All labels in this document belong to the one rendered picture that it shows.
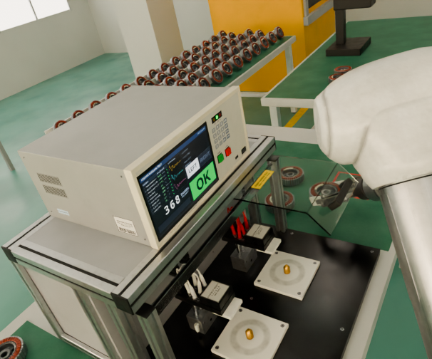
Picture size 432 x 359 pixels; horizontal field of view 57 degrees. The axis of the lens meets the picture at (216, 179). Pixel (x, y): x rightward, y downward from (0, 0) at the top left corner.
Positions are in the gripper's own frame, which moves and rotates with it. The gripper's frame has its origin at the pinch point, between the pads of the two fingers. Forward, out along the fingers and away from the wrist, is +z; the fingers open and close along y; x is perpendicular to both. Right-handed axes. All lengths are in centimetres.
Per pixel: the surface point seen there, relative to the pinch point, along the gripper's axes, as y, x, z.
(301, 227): -10.6, -7.2, 6.9
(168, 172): -57, 32, -27
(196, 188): -51, 25, -20
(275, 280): -35.8, -11.2, -6.0
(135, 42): 111, 182, 327
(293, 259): -26.2, -10.1, -4.2
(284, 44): 164, 83, 164
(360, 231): 0.0, -15.2, -7.0
